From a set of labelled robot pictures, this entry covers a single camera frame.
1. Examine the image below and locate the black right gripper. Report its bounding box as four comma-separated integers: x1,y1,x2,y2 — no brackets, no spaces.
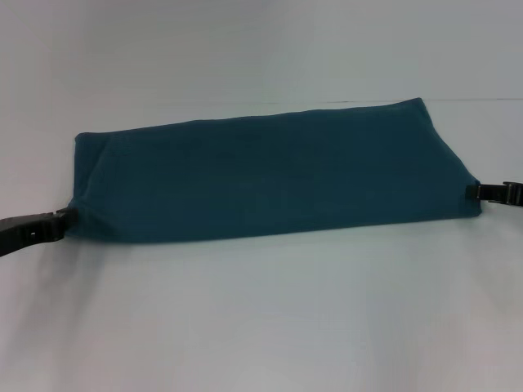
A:
467,180,523,207

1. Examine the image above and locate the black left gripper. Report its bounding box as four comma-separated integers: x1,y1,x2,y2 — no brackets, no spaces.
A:
0,206,79,259

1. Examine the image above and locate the teal blue t-shirt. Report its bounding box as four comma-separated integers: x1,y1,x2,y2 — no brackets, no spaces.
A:
65,96,486,245

